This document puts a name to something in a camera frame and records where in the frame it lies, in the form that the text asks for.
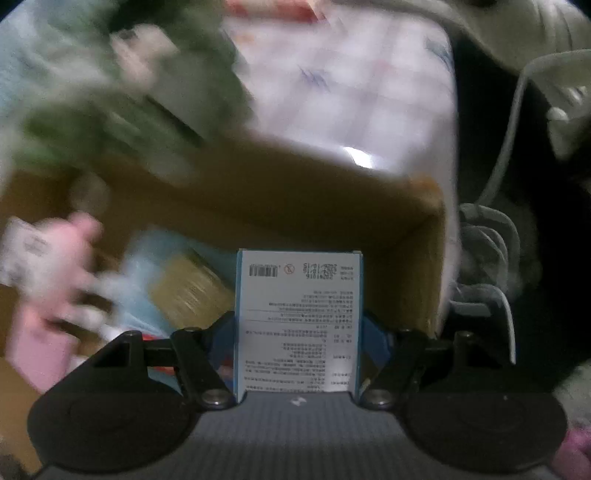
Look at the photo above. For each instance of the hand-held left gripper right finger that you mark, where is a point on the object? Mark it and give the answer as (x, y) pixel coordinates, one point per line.
(374, 341)

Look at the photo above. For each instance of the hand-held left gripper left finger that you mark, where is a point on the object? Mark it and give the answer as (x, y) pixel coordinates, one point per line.
(226, 337)

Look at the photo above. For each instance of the blue and white box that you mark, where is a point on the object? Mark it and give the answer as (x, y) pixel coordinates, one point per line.
(300, 323)

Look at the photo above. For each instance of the cardboard box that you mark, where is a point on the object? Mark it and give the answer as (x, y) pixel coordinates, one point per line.
(300, 207)

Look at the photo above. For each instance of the gold packet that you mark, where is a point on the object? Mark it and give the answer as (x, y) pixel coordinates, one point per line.
(189, 290)

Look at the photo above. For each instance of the pink plush toy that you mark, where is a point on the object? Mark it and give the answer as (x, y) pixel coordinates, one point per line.
(69, 258)

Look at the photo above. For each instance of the pink towel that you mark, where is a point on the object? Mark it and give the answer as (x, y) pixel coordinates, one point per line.
(37, 355)

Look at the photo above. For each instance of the white printed pack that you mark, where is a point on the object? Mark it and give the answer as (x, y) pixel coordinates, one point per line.
(21, 251)

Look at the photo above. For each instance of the blurred green thing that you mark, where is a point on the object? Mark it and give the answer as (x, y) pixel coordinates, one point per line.
(138, 106)

